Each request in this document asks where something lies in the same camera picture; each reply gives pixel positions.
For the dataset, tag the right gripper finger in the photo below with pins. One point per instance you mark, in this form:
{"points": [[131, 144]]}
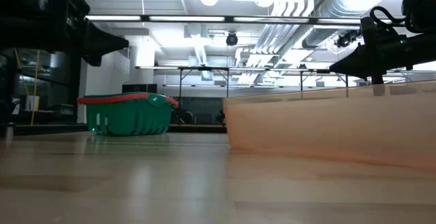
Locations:
{"points": [[354, 64]]}

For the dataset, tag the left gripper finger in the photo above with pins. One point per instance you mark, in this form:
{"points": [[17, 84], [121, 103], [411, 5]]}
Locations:
{"points": [[102, 43]]}

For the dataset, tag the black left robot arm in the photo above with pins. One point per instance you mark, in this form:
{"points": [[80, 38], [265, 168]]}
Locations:
{"points": [[17, 13]]}

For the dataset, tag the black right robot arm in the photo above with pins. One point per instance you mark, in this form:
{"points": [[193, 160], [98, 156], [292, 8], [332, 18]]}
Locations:
{"points": [[422, 50]]}

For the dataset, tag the black hanging device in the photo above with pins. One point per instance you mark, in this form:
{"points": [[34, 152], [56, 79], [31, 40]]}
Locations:
{"points": [[344, 40]]}

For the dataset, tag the black box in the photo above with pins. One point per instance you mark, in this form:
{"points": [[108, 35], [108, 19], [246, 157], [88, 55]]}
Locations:
{"points": [[139, 88]]}

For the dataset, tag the thin yellow pole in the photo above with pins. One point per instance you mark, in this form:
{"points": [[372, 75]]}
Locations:
{"points": [[34, 91]]}

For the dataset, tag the orange translucent plastic bin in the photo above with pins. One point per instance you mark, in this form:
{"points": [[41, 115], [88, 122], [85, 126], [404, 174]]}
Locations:
{"points": [[323, 125]]}

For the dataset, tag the white box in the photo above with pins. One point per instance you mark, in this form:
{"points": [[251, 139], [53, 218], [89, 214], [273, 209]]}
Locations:
{"points": [[30, 103]]}

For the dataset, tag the teal basket with orange rim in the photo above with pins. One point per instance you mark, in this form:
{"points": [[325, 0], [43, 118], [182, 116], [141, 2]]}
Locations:
{"points": [[129, 118]]}

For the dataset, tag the ceiling light strip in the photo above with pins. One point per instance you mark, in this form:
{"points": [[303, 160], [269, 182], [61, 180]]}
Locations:
{"points": [[187, 18]]}

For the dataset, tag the silver cylinder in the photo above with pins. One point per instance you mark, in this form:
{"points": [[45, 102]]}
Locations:
{"points": [[9, 132]]}

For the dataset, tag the black long table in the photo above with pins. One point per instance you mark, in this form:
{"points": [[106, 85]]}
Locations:
{"points": [[227, 81]]}

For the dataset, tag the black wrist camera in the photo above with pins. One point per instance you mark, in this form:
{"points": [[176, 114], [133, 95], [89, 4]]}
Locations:
{"points": [[69, 6]]}

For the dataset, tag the silver ventilation duct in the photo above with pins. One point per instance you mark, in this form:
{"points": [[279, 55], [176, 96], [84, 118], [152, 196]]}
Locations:
{"points": [[340, 6]]}

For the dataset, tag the black ceiling camera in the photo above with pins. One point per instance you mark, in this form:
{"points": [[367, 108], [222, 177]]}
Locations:
{"points": [[231, 39]]}

